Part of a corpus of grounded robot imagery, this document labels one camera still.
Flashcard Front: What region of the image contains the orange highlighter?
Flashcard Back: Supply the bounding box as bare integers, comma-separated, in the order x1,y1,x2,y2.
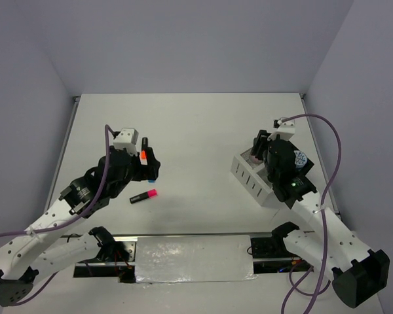
140,137,149,166

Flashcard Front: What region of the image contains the pink highlighter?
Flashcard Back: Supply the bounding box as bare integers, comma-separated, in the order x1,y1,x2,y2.
129,189,158,204

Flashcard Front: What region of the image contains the pink-capped pen tube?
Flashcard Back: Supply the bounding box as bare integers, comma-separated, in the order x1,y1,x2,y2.
250,156,263,165

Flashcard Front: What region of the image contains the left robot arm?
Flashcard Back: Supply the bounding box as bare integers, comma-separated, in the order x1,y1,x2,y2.
0,146,160,307

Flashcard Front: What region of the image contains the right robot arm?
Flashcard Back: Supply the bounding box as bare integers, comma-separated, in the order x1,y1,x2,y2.
250,130,390,308

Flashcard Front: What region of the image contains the white compartment organizer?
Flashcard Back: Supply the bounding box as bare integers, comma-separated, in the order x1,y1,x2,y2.
231,148,280,209

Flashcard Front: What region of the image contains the silver taped panel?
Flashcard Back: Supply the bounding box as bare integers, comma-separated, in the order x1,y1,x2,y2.
135,235,255,283

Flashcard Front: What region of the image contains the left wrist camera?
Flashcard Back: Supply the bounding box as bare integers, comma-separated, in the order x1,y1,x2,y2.
113,128,139,156

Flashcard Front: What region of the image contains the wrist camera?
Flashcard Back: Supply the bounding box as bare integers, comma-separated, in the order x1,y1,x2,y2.
268,118,295,141
113,128,139,156

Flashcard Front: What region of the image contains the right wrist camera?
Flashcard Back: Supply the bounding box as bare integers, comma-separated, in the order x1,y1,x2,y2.
268,118,295,141

